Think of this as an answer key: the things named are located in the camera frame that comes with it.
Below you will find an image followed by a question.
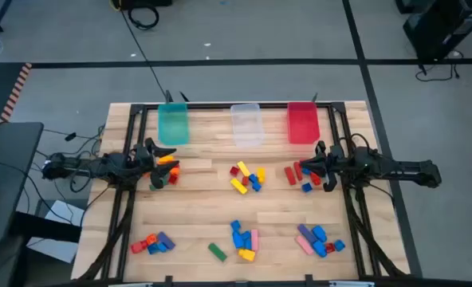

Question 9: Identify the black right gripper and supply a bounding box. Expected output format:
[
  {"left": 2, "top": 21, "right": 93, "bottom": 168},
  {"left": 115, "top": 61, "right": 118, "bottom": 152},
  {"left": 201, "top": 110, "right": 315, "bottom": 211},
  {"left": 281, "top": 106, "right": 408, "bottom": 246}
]
[{"left": 299, "top": 140, "right": 347, "bottom": 193}]

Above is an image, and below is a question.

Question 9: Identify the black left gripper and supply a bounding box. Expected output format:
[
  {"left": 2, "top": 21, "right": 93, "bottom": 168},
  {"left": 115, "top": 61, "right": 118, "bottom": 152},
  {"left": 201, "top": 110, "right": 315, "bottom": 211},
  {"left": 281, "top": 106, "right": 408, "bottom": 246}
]
[{"left": 132, "top": 137, "right": 180, "bottom": 186}]

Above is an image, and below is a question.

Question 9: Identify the long purple block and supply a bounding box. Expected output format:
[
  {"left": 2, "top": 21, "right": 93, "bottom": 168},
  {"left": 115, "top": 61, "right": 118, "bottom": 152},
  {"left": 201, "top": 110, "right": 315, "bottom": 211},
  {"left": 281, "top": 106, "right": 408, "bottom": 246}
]
[
  {"left": 297, "top": 223, "right": 318, "bottom": 244},
  {"left": 156, "top": 231, "right": 176, "bottom": 251}
]

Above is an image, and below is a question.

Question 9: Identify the large green block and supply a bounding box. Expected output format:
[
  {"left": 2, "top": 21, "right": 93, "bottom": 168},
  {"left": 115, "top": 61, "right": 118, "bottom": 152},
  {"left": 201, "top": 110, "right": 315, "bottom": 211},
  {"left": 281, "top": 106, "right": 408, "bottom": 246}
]
[{"left": 207, "top": 242, "right": 228, "bottom": 263}]

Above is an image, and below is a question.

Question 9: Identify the teal plastic bin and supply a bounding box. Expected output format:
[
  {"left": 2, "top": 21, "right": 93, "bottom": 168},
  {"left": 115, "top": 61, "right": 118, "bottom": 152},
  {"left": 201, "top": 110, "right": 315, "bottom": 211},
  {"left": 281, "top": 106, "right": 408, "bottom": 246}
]
[{"left": 157, "top": 102, "right": 191, "bottom": 146}]

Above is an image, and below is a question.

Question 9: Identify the red plastic bin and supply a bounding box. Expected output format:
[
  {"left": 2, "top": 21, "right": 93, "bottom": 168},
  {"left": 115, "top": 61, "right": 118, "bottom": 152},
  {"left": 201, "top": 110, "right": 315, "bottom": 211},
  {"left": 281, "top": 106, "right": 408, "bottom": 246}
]
[{"left": 286, "top": 101, "right": 321, "bottom": 145}]

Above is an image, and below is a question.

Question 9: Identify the clear plastic bin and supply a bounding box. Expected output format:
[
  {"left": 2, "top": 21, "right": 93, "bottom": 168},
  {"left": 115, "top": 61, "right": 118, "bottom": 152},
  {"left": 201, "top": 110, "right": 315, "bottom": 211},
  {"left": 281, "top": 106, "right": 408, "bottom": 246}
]
[{"left": 230, "top": 103, "right": 266, "bottom": 148}]

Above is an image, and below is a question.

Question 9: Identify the black desk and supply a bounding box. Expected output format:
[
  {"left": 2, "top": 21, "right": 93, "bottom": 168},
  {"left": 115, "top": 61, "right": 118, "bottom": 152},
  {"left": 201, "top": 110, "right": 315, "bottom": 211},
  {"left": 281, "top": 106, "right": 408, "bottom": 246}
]
[{"left": 0, "top": 122, "right": 45, "bottom": 245}]

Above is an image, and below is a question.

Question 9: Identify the black floor equipment box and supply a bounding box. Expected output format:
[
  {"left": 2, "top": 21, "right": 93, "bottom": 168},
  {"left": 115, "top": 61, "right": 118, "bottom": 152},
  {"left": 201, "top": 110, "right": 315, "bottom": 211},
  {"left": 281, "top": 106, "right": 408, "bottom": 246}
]
[{"left": 108, "top": 0, "right": 174, "bottom": 11}]

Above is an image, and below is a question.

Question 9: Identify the orange black striped strip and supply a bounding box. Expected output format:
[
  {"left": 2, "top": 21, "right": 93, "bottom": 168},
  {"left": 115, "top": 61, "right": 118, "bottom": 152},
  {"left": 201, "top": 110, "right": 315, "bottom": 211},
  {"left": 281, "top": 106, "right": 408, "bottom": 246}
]
[{"left": 0, "top": 62, "right": 33, "bottom": 124}]

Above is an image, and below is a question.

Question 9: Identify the black equipment case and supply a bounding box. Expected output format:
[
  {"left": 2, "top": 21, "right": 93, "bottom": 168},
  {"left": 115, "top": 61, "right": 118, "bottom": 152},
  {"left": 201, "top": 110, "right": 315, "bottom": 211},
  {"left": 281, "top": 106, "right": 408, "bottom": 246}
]
[{"left": 395, "top": 0, "right": 472, "bottom": 63}]

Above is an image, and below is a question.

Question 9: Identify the black aluminium table frame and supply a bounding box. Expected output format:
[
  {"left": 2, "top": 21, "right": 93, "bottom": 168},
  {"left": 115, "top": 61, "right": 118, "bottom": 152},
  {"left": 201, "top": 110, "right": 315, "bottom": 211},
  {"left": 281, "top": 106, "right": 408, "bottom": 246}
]
[{"left": 76, "top": 101, "right": 412, "bottom": 282}]

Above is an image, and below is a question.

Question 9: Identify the black power cable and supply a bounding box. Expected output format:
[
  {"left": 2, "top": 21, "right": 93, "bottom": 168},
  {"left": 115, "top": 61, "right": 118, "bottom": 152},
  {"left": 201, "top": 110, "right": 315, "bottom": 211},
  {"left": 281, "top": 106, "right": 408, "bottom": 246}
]
[{"left": 42, "top": 125, "right": 106, "bottom": 160}]

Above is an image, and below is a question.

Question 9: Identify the long black floor cable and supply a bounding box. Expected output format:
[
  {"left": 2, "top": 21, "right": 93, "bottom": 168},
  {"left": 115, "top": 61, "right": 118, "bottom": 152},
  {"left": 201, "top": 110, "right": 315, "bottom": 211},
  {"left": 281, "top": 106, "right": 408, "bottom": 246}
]
[{"left": 119, "top": 10, "right": 169, "bottom": 103}]

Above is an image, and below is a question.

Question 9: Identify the coiled black cable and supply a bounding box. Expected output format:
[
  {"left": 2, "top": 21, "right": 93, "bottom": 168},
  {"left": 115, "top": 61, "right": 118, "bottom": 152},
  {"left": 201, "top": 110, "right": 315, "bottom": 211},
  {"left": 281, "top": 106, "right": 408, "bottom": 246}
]
[{"left": 127, "top": 2, "right": 160, "bottom": 31}]

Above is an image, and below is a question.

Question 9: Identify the black cable with plug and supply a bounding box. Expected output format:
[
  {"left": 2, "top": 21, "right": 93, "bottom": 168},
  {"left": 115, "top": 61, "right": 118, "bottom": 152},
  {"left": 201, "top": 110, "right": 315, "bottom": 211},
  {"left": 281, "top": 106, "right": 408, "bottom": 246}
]
[{"left": 414, "top": 49, "right": 465, "bottom": 83}]

